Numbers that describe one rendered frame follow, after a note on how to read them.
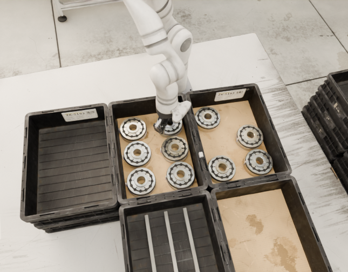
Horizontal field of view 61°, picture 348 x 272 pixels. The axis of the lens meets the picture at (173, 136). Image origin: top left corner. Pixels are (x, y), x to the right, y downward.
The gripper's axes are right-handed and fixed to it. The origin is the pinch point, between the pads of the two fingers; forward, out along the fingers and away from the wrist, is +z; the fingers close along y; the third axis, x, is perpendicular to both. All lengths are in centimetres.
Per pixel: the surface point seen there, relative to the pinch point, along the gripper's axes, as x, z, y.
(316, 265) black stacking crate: 67, 1, 15
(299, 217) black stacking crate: 57, 0, 4
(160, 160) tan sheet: 5.1, 5.1, 11.4
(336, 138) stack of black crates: 70, 51, -74
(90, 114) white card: -26.6, -0.9, 13.0
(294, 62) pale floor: 26, 90, -155
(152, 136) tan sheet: -3.2, 5.2, 4.7
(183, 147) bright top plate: 10.1, 2.0, 3.1
